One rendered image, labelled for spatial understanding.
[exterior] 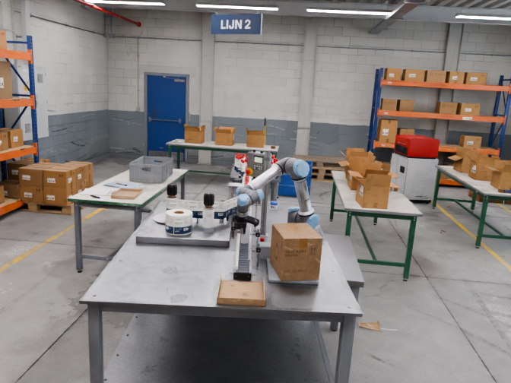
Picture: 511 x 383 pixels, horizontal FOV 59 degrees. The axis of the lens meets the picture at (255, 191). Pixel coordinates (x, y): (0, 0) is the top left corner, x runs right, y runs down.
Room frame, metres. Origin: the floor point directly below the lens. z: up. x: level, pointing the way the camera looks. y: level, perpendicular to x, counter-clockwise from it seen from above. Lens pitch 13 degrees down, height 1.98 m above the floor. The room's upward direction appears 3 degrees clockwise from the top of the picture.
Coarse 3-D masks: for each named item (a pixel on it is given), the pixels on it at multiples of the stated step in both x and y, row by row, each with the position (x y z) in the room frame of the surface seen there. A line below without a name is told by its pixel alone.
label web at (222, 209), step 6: (234, 198) 3.62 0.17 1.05; (198, 204) 3.44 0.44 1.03; (216, 204) 3.45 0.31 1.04; (222, 204) 3.45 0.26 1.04; (228, 204) 3.53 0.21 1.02; (234, 204) 3.62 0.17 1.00; (198, 210) 3.44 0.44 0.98; (216, 210) 3.45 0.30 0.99; (222, 210) 3.45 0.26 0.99; (228, 210) 3.54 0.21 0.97; (234, 210) 3.62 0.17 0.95; (198, 216) 3.44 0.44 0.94; (216, 216) 3.45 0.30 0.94; (222, 216) 3.45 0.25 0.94; (228, 216) 3.54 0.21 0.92
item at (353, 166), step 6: (354, 162) 5.79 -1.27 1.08; (366, 162) 5.79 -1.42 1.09; (378, 162) 5.65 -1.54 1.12; (348, 168) 5.78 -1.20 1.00; (354, 168) 5.79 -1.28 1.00; (348, 174) 5.74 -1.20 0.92; (348, 180) 5.70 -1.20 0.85; (354, 180) 5.44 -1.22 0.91; (348, 186) 5.65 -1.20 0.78; (354, 186) 5.46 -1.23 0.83
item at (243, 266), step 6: (240, 234) 3.21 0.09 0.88; (240, 240) 3.08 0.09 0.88; (240, 246) 2.95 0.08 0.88; (246, 246) 2.96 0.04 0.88; (240, 252) 2.84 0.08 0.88; (246, 252) 2.84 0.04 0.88; (240, 258) 2.73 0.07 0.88; (246, 258) 2.73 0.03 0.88; (240, 264) 2.63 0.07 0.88; (246, 264) 2.63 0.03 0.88; (240, 270) 2.54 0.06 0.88; (246, 270) 2.55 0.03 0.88
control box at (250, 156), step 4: (248, 152) 3.45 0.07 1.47; (256, 152) 3.46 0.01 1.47; (248, 156) 3.45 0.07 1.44; (252, 156) 3.42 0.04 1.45; (260, 156) 3.38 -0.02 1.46; (264, 156) 3.36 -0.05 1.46; (248, 160) 3.44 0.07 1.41; (252, 160) 3.42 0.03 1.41; (264, 160) 3.36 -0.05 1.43; (248, 164) 3.44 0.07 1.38; (252, 164) 3.42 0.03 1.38; (256, 164) 3.40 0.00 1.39; (260, 164) 3.38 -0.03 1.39; (248, 168) 3.44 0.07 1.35; (252, 168) 3.42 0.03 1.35; (252, 172) 3.42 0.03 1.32; (256, 172) 3.40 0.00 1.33; (260, 172) 3.38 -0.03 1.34; (252, 176) 3.42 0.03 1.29; (256, 176) 3.40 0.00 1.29
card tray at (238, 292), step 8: (224, 280) 2.48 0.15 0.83; (232, 280) 2.48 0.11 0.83; (264, 280) 2.43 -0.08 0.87; (224, 288) 2.38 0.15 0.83; (232, 288) 2.38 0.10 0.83; (240, 288) 2.39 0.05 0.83; (248, 288) 2.39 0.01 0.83; (256, 288) 2.40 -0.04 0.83; (264, 288) 2.33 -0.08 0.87; (224, 296) 2.27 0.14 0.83; (232, 296) 2.28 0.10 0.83; (240, 296) 2.28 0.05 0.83; (248, 296) 2.29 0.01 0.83; (256, 296) 2.29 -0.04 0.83; (264, 296) 2.26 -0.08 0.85; (224, 304) 2.19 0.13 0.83; (232, 304) 2.19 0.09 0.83; (240, 304) 2.19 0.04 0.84; (248, 304) 2.19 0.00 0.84; (256, 304) 2.19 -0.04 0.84; (264, 304) 2.19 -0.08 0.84
